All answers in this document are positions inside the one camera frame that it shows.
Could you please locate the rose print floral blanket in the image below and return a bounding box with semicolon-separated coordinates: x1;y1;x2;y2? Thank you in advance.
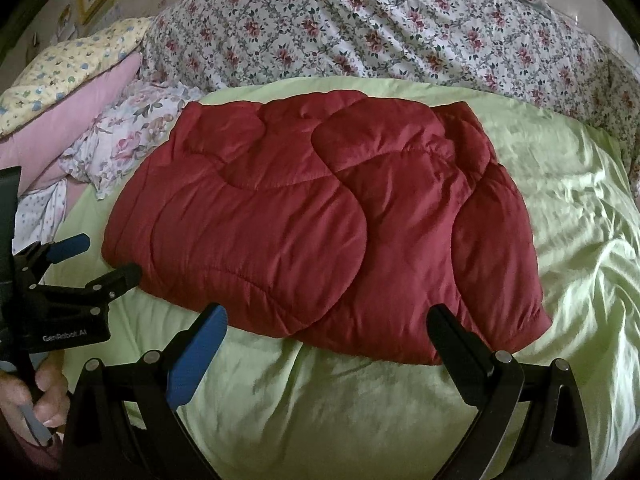
140;0;640;181

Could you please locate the red quilted jacket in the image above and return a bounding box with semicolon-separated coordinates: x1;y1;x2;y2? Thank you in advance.
101;87;553;367

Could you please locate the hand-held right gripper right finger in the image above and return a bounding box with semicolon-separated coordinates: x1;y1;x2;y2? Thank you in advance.
429;304;594;480

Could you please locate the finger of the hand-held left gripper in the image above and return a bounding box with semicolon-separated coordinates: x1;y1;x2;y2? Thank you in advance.
25;263;144;317
14;233;91;273

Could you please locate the white dotted cloth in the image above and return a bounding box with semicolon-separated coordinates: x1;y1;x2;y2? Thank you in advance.
12;180;68;256

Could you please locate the large flower print pillow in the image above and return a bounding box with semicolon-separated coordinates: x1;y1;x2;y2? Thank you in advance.
59;80;206;200

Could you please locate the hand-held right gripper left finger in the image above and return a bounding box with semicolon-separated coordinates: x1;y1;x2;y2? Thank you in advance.
60;302;229;480

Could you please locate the light green bed sheet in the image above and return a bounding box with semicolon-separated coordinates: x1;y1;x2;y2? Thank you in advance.
62;77;640;480

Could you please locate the pink pillow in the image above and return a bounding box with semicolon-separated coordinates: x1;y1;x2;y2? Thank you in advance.
0;52;143;196

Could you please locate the yellow dotted pillow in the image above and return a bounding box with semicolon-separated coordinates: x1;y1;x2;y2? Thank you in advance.
0;16;153;136

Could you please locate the person's left hand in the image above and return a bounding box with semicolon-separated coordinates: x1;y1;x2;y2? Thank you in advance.
0;352;71;442

